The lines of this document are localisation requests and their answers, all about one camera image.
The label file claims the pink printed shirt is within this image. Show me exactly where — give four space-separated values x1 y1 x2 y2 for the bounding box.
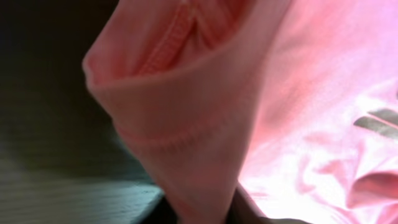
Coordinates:
83 0 397 223

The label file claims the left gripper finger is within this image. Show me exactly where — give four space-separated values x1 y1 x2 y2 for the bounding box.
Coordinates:
226 184 308 224

